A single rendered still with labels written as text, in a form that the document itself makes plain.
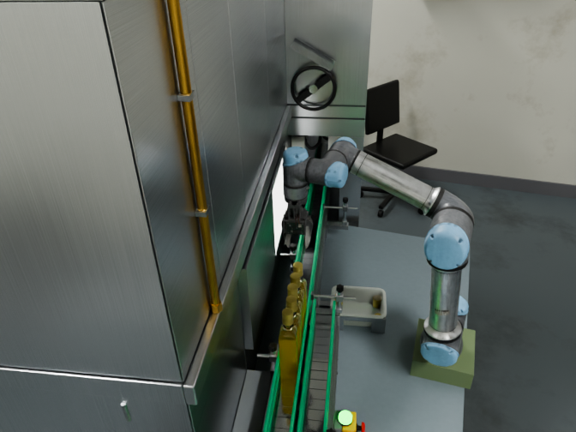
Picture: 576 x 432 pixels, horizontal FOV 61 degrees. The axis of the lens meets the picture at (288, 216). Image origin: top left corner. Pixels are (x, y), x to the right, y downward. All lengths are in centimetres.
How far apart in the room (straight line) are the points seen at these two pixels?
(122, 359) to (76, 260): 25
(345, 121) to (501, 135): 236
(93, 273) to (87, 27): 43
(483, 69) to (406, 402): 309
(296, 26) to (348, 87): 36
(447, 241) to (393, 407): 70
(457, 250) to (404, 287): 92
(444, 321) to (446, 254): 28
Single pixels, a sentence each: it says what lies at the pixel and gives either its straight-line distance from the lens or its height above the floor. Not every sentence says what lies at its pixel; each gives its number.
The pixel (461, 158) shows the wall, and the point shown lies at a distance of 466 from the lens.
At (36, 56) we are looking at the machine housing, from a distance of 78.
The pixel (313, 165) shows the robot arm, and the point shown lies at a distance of 143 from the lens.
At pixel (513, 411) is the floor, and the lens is 294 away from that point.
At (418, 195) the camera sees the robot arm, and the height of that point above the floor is 148.
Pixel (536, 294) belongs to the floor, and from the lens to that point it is 366.
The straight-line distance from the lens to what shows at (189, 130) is 97.
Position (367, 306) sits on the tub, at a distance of 215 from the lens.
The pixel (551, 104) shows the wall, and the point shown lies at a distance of 452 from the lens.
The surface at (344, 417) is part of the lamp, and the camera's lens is 169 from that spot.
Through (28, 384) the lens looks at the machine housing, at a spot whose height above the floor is 135.
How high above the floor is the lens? 223
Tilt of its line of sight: 33 degrees down
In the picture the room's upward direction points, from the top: 2 degrees counter-clockwise
